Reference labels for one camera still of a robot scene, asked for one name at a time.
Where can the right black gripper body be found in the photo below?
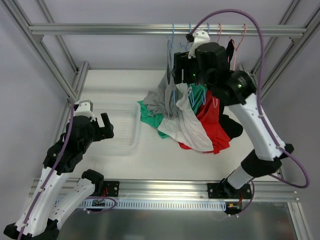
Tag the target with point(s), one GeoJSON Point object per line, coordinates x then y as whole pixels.
{"type": "Point", "coordinates": [180, 69]}

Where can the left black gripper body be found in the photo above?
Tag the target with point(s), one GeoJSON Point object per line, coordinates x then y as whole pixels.
{"type": "Point", "coordinates": [100, 131]}

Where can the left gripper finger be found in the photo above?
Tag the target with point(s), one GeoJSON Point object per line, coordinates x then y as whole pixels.
{"type": "Point", "coordinates": [106, 121]}
{"type": "Point", "coordinates": [108, 133]}

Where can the blue hanger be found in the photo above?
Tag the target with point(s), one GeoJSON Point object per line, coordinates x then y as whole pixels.
{"type": "Point", "coordinates": [204, 91]}
{"type": "Point", "coordinates": [171, 64]}
{"type": "Point", "coordinates": [184, 47]}

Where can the grey tank top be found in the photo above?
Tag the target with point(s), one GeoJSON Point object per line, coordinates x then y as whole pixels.
{"type": "Point", "coordinates": [160, 101]}

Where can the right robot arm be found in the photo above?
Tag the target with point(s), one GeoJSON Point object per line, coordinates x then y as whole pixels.
{"type": "Point", "coordinates": [210, 67]}

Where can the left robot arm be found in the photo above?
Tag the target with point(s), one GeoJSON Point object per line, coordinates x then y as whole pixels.
{"type": "Point", "coordinates": [43, 218]}

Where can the green tank top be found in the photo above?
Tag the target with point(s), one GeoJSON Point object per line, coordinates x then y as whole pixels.
{"type": "Point", "coordinates": [154, 120]}

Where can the pink hanger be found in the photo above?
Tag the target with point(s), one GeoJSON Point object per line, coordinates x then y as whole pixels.
{"type": "Point", "coordinates": [217, 41]}
{"type": "Point", "coordinates": [236, 47]}

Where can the pink hanger far right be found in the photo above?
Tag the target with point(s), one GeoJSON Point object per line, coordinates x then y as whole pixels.
{"type": "Point", "coordinates": [236, 47]}

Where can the red tank top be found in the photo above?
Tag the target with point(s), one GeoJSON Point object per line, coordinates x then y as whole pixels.
{"type": "Point", "coordinates": [208, 115]}

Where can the white tank top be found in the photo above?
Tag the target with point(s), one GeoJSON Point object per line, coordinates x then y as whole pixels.
{"type": "Point", "coordinates": [186, 128]}

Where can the black tank top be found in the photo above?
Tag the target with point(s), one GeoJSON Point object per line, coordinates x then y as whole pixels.
{"type": "Point", "coordinates": [232, 128]}

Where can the white plastic basket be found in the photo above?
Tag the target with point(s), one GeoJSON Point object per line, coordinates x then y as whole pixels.
{"type": "Point", "coordinates": [125, 118]}

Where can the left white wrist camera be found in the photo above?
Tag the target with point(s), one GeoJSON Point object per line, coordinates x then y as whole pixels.
{"type": "Point", "coordinates": [84, 108]}

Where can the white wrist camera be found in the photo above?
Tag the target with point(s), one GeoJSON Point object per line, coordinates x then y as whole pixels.
{"type": "Point", "coordinates": [197, 38]}
{"type": "Point", "coordinates": [84, 108]}

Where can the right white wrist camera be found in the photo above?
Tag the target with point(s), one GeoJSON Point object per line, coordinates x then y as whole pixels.
{"type": "Point", "coordinates": [197, 38]}

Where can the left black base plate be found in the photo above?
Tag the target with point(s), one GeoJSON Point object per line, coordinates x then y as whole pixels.
{"type": "Point", "coordinates": [107, 188]}

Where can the aluminium hanging rail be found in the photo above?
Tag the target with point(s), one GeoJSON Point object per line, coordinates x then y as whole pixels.
{"type": "Point", "coordinates": [160, 29]}

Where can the white slotted cable duct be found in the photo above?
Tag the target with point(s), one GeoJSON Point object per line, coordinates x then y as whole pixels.
{"type": "Point", "coordinates": [147, 204]}

